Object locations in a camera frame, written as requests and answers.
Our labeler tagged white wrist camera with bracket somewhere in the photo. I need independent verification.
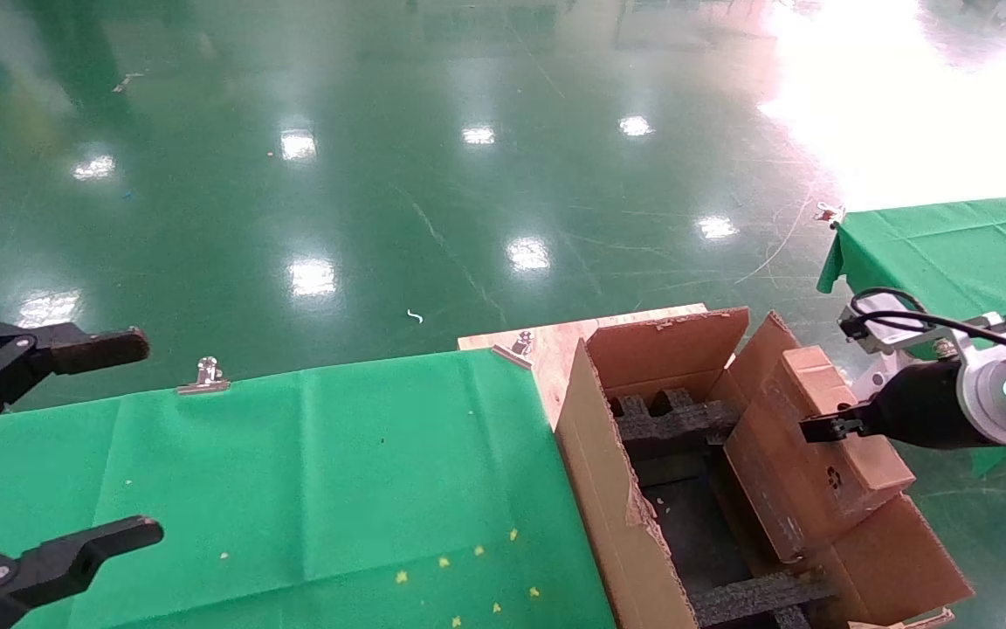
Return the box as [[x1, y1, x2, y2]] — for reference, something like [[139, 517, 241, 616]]
[[837, 293, 1006, 359]]

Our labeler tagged black foam insert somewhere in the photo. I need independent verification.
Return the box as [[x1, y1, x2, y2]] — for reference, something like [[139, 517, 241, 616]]
[[605, 387, 744, 462], [686, 566, 837, 629]]

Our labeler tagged large open brown carton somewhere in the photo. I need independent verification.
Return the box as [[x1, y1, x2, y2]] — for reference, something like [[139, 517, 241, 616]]
[[554, 306, 975, 629]]

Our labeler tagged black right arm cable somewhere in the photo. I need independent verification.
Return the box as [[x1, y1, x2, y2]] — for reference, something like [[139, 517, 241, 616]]
[[848, 287, 1006, 363]]

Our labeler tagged small brown cardboard box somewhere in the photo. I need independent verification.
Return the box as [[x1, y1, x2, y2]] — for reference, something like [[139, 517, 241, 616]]
[[724, 345, 916, 564]]

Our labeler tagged dark foam bottom sheet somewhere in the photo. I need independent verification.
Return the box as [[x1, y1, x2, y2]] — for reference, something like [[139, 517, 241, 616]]
[[634, 454, 775, 595]]

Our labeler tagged large green table cloth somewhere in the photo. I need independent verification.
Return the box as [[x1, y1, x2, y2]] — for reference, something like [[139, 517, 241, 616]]
[[0, 348, 617, 629]]

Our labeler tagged white table leg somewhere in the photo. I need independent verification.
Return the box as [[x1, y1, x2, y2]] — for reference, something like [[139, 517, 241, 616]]
[[849, 345, 910, 398]]

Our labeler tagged small green table cloth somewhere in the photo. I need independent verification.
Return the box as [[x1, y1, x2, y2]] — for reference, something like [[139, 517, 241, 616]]
[[816, 190, 1006, 477]]

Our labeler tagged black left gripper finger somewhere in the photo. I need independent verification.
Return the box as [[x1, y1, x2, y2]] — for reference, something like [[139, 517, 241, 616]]
[[0, 515, 163, 629], [0, 321, 151, 442]]

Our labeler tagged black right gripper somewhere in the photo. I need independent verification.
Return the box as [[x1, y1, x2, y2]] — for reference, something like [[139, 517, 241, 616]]
[[798, 356, 982, 452]]

